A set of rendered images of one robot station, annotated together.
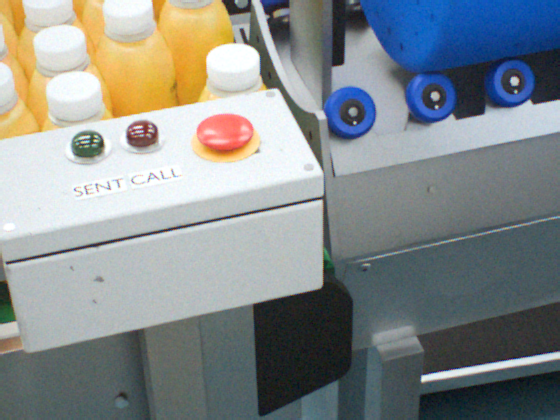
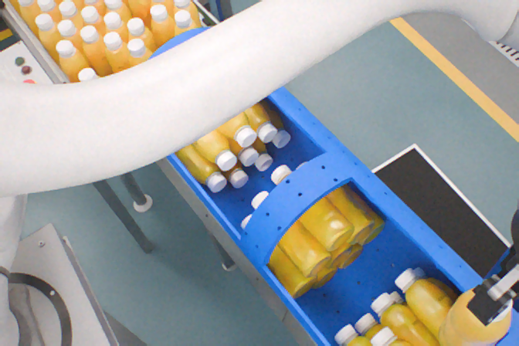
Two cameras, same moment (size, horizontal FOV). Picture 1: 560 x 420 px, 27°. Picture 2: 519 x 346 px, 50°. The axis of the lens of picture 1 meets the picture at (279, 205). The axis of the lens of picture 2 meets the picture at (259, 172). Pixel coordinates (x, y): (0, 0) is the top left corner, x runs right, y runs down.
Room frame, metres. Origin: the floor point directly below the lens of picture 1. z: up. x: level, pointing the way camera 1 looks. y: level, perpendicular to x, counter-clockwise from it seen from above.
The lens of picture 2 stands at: (0.89, -0.93, 2.07)
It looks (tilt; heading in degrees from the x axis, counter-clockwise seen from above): 61 degrees down; 78
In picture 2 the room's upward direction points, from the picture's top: 11 degrees counter-clockwise
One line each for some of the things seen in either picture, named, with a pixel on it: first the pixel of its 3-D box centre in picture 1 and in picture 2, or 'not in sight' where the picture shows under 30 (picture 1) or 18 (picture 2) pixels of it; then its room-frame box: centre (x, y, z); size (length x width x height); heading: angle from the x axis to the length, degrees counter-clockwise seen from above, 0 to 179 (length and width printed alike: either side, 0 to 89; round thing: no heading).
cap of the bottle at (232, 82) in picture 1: (233, 66); (87, 76); (0.73, 0.03, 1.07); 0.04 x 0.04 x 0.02
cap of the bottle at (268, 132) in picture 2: not in sight; (267, 133); (1.05, -0.31, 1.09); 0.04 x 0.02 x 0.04; 16
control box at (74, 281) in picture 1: (155, 215); (29, 87); (0.58, 0.08, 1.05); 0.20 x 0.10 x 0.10; 106
